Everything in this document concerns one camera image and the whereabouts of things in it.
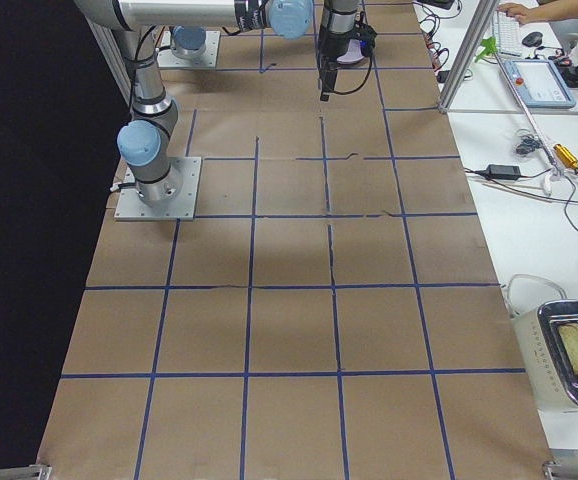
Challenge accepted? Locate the yellow hand tool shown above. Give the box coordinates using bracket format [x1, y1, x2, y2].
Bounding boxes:
[553, 144, 578, 174]

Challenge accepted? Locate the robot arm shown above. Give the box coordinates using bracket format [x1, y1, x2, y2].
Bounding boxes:
[113, 28, 182, 205]
[75, 1, 377, 102]

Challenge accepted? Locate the black computer mouse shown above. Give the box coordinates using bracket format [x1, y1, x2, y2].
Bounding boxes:
[521, 31, 543, 48]

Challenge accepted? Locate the black power adapter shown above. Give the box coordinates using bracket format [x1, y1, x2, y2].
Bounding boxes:
[484, 164, 522, 181]

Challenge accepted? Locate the cream toaster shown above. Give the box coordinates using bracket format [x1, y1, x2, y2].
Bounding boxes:
[502, 274, 578, 413]

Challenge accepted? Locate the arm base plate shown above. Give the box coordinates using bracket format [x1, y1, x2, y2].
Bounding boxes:
[114, 157, 202, 221]
[157, 29, 221, 70]

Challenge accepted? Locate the white keyboard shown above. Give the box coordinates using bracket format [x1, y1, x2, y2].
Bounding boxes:
[491, 11, 523, 57]

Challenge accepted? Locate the aluminium frame post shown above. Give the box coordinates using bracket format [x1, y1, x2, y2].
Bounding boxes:
[438, 0, 498, 113]

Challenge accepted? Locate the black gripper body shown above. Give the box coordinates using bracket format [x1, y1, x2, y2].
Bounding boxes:
[318, 27, 377, 75]

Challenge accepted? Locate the person's hand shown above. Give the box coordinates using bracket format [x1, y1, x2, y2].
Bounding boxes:
[497, 2, 540, 25]

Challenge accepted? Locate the blue teach pendant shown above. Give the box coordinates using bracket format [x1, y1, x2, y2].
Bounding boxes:
[502, 59, 576, 109]

